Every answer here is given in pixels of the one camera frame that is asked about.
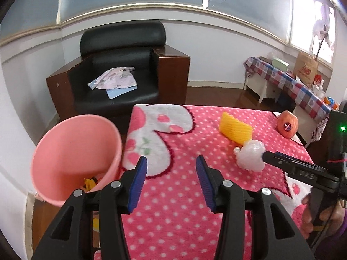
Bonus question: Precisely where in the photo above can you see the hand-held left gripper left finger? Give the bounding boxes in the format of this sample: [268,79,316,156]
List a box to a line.
[33,156,148,260]

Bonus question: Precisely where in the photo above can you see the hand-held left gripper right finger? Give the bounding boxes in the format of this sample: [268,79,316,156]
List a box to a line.
[196,155,316,260]

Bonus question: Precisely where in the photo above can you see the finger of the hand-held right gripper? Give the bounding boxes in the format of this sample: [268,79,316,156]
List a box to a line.
[264,151,328,173]
[262,156,294,174]

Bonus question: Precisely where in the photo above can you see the white plastic wrap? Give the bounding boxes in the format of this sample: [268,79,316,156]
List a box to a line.
[234,140,266,172]

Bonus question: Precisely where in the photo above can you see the pale yellow wrapper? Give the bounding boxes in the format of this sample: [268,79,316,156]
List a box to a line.
[83,178,96,192]

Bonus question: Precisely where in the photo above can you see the yellow foam fruit net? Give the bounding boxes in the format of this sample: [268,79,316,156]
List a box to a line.
[219,112,252,145]

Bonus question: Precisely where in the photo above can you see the pink plastic bin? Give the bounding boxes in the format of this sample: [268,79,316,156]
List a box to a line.
[30,114,123,208]

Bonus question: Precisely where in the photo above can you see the person's right forearm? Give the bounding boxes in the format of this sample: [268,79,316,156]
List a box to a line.
[316,217,347,260]

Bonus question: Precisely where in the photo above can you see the person's right hand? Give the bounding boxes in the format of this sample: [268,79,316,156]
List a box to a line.
[302,194,347,240]

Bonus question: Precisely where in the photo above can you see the red apple with sticker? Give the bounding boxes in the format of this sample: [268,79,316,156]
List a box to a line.
[277,110,299,138]

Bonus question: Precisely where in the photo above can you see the pink dotted blanket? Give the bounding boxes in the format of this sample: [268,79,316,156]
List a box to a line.
[92,103,316,260]

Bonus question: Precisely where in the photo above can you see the orange and blue toys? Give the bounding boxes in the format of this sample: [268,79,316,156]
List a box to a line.
[324,96,339,109]

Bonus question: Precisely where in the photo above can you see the checkered tablecloth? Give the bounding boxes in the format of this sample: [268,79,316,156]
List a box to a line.
[243,57,340,141]

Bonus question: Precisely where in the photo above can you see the white cabinet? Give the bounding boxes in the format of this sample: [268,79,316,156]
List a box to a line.
[245,74,282,103]

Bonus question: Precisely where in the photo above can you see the brown paper bag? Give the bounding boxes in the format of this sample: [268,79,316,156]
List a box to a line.
[293,52,319,87]

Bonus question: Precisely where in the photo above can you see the light blue paper sheet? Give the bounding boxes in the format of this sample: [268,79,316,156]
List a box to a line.
[106,85,138,100]

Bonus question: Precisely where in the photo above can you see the green box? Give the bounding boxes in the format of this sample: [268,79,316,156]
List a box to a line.
[272,57,289,68]

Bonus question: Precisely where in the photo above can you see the pale patterned cloth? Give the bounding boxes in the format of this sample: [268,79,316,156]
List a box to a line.
[87,66,136,90]

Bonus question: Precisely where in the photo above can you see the hanging clothes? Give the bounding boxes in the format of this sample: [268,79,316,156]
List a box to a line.
[313,3,335,50]

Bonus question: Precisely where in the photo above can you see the black leather armchair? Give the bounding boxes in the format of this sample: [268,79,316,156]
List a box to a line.
[46,20,191,120]

